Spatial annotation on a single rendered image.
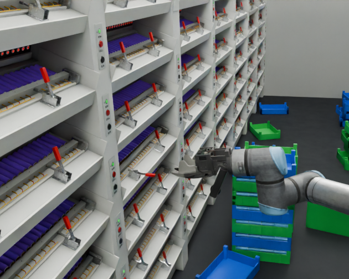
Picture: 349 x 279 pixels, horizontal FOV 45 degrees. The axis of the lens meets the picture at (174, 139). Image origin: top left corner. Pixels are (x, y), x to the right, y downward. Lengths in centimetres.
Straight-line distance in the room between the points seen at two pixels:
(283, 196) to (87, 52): 74
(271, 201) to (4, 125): 84
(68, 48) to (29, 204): 44
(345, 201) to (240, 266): 110
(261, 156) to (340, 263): 119
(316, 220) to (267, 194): 128
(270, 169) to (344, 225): 131
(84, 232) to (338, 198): 74
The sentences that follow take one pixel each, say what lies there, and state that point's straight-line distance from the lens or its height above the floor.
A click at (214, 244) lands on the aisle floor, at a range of 245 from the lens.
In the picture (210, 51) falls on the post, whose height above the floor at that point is 101.
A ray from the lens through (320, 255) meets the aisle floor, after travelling 245.
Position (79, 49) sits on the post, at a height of 123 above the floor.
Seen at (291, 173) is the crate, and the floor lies 52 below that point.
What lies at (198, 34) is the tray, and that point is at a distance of 229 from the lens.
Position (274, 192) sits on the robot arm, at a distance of 137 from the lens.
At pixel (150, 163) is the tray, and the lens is 165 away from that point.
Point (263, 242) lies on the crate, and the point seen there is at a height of 12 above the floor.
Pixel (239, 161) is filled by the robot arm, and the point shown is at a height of 85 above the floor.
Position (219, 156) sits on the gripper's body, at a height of 85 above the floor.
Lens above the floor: 139
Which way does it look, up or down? 20 degrees down
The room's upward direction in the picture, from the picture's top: 3 degrees counter-clockwise
